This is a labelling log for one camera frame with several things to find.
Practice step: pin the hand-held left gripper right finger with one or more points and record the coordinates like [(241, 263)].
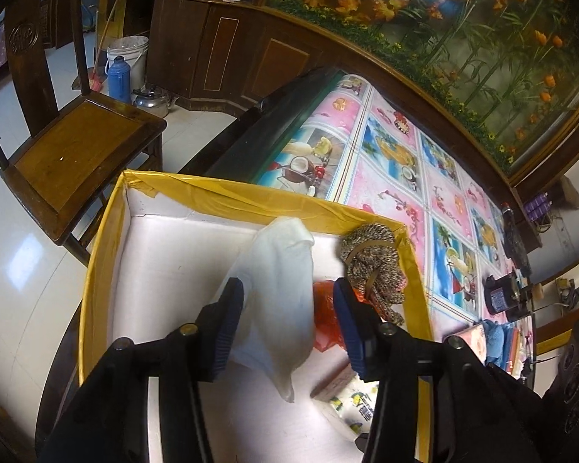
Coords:
[(350, 328)]

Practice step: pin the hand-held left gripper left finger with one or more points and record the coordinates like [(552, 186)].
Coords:
[(227, 328)]

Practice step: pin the red plastic bag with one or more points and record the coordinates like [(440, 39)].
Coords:
[(325, 313)]

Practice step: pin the white cloth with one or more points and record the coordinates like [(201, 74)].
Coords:
[(280, 289)]

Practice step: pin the yellow cardboard box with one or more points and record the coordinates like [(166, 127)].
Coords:
[(173, 260)]

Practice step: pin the cartoon print tissue packet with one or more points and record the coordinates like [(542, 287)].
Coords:
[(352, 400)]

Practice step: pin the blue towel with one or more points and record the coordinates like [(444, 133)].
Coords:
[(497, 340)]

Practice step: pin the black motor with blue label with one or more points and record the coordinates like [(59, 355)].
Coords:
[(498, 296)]

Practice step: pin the fruit print tablecloth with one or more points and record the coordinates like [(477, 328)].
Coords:
[(391, 188)]

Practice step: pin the purple bottle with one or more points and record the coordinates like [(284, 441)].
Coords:
[(530, 206), (544, 203)]

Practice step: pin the wooden chair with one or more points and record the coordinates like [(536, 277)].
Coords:
[(77, 149)]

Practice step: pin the metal kettle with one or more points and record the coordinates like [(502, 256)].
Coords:
[(149, 101)]

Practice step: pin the blue thermos flask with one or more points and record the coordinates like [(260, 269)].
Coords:
[(119, 82)]

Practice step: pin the pink broom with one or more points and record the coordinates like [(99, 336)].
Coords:
[(96, 82)]

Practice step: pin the white plastic bucket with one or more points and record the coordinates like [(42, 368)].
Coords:
[(130, 55)]

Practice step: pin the aquarium with artificial plants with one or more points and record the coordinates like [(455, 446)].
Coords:
[(463, 33)]

